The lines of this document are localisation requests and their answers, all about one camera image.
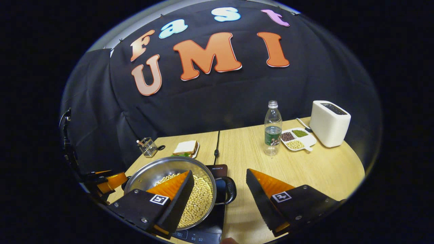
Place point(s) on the black stand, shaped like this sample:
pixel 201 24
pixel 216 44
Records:
pixel 69 149

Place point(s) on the black induction cooktop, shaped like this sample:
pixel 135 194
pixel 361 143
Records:
pixel 210 234

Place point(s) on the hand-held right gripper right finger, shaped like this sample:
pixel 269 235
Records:
pixel 261 200

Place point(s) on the clear plastic water bottle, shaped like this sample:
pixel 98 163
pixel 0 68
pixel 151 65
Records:
pixel 273 135

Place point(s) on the pile of yellow soybeans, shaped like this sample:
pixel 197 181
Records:
pixel 200 203

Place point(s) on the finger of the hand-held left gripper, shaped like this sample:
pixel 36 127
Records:
pixel 115 181

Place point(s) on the black backdrop cloth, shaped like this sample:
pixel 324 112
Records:
pixel 237 101

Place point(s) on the sandwich with lettuce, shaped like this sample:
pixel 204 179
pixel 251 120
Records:
pixel 184 147

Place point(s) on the small white plate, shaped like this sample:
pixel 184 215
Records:
pixel 196 150

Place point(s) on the white toaster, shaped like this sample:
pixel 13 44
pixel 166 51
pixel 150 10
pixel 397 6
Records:
pixel 327 128

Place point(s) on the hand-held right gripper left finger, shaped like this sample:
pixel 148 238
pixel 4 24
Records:
pixel 179 203

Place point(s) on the white divided bean dish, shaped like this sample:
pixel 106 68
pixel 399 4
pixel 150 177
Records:
pixel 309 139

